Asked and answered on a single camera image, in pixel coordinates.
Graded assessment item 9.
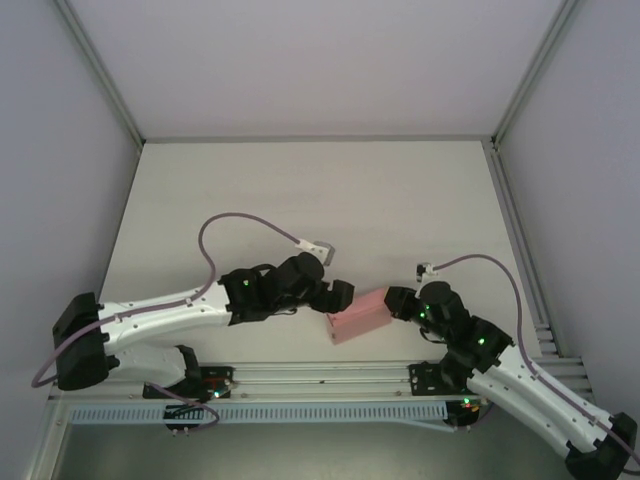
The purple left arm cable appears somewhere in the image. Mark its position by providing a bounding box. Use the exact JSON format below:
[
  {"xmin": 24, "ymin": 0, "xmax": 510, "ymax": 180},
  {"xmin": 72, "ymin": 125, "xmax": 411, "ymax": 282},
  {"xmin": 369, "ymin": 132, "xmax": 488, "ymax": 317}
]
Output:
[{"xmin": 30, "ymin": 211, "xmax": 307, "ymax": 432}]

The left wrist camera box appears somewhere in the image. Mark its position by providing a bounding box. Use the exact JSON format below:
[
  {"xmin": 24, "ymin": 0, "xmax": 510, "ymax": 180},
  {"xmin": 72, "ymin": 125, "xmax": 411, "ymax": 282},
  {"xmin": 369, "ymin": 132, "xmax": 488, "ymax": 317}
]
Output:
[{"xmin": 296, "ymin": 239, "xmax": 336, "ymax": 267}]

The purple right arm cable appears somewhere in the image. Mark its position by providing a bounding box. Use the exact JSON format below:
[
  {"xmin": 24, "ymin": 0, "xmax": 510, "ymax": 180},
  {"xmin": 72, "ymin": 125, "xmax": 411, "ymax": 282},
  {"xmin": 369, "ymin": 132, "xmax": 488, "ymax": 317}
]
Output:
[{"xmin": 432, "ymin": 253, "xmax": 640, "ymax": 477}]

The aluminium side rail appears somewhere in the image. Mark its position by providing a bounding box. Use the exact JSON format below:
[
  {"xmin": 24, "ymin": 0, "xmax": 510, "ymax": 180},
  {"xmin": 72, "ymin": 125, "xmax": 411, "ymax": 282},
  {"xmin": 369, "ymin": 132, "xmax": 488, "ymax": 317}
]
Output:
[{"xmin": 484, "ymin": 142, "xmax": 560, "ymax": 357}]

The pink paper box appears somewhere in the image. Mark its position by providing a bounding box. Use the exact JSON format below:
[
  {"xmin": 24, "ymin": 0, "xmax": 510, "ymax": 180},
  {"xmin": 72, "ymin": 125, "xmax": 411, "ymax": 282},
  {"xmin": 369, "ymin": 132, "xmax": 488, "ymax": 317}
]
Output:
[{"xmin": 323, "ymin": 285, "xmax": 395, "ymax": 347}]

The aluminium frame post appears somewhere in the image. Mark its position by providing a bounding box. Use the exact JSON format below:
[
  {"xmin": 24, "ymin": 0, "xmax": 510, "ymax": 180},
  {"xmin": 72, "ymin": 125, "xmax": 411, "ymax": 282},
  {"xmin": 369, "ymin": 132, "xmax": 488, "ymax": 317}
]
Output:
[{"xmin": 490, "ymin": 0, "xmax": 584, "ymax": 147}]

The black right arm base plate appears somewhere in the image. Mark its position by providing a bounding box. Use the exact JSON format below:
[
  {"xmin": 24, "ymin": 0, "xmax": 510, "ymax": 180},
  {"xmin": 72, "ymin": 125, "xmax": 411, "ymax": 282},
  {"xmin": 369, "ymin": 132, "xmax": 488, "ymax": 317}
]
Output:
[{"xmin": 408, "ymin": 360, "xmax": 454, "ymax": 397}]

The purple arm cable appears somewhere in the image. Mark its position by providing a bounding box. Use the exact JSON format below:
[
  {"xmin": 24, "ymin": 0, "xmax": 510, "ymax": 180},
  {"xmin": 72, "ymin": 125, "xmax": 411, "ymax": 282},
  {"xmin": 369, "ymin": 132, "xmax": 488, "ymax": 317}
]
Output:
[
  {"xmin": 432, "ymin": 253, "xmax": 640, "ymax": 477},
  {"xmin": 30, "ymin": 211, "xmax": 307, "ymax": 432}
]

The white slotted cable duct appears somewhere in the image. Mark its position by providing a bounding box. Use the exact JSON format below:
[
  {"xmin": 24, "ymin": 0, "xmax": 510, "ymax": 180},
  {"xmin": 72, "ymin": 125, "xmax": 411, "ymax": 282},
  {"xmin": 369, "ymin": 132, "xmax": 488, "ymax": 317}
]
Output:
[{"xmin": 66, "ymin": 402, "xmax": 450, "ymax": 427}]

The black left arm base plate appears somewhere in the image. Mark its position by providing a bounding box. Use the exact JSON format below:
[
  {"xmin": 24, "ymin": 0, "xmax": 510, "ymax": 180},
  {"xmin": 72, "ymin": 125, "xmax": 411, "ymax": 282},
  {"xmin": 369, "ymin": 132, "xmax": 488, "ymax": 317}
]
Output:
[{"xmin": 143, "ymin": 364, "xmax": 237, "ymax": 400}]

